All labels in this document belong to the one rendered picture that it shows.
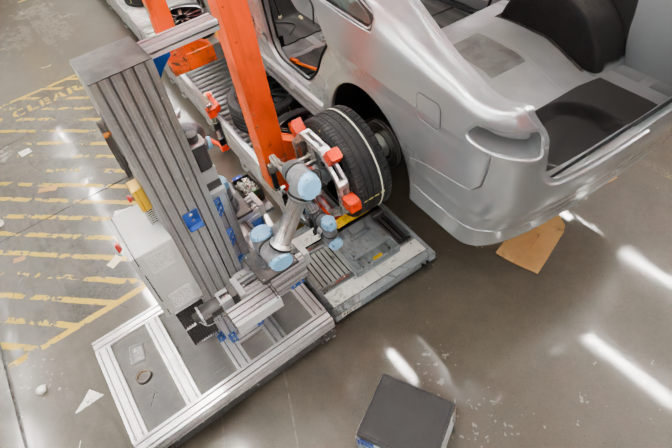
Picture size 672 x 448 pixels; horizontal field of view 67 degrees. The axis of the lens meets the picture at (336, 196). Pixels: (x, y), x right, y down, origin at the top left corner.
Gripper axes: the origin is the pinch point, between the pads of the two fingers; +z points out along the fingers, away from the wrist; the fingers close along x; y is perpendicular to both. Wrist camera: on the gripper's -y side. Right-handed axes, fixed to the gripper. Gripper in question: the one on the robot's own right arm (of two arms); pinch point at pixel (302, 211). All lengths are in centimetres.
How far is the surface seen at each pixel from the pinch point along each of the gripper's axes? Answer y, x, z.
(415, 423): -49, 16, -113
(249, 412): -83, 80, -40
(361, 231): -59, -42, 9
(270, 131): 16, -16, 57
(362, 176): 14.9, -33.8, -13.8
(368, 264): -67, -32, -11
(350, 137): 30.9, -38.7, 1.2
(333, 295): -75, -2, -11
